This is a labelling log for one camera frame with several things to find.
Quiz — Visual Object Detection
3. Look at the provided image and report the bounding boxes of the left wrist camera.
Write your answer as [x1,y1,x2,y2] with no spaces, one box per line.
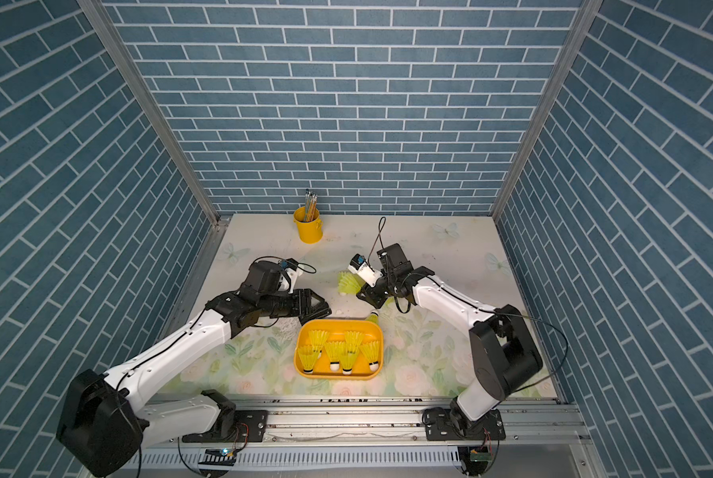
[279,259,302,293]

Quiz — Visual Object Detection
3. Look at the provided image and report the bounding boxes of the metal corner post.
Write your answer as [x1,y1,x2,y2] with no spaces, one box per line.
[77,0,220,225]
[492,0,603,221]

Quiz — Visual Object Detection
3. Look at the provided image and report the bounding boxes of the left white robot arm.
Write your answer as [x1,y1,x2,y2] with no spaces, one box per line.
[55,256,332,477]

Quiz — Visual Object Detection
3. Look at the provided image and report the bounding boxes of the white vent grille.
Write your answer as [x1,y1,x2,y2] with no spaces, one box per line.
[142,445,461,471]

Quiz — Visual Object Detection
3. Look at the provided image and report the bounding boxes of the circuit board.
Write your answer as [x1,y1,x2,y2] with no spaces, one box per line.
[199,448,237,467]
[469,447,495,464]

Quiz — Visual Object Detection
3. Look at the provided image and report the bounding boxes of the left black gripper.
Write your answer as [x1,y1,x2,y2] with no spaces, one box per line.
[257,287,326,318]

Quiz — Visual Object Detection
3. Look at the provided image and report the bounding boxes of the left circuit board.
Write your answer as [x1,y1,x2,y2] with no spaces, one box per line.
[199,448,237,467]

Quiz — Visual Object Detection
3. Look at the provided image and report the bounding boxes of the yellow shuttlecock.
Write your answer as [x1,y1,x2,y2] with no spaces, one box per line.
[297,344,322,374]
[360,341,382,372]
[365,310,379,325]
[344,331,364,353]
[324,341,346,372]
[338,271,364,296]
[308,330,330,353]
[340,351,359,376]

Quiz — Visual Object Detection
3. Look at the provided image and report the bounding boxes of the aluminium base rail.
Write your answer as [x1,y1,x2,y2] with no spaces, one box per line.
[104,393,591,449]

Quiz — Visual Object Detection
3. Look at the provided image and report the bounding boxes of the left metal corner post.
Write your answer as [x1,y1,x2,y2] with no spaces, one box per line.
[77,0,220,225]

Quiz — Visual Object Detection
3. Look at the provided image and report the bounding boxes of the pencils in cup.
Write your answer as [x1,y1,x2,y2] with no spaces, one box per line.
[302,189,318,223]

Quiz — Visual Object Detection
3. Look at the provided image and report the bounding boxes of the right metal corner post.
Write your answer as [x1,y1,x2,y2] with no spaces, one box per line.
[492,0,603,221]

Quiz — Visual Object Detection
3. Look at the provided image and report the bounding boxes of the yellow shuttlecock bottom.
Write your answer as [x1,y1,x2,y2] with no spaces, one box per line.
[324,341,346,372]

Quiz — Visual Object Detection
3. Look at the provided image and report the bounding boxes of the yellow plastic storage box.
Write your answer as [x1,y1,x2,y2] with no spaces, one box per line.
[294,319,384,380]

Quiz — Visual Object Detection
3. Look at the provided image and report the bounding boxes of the yellow pen cup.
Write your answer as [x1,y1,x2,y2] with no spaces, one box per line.
[294,206,324,244]

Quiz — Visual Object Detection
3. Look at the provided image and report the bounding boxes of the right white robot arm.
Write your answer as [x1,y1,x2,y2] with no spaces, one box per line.
[348,243,544,442]

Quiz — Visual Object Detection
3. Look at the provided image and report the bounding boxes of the right circuit board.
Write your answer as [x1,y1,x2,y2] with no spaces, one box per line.
[469,447,495,464]

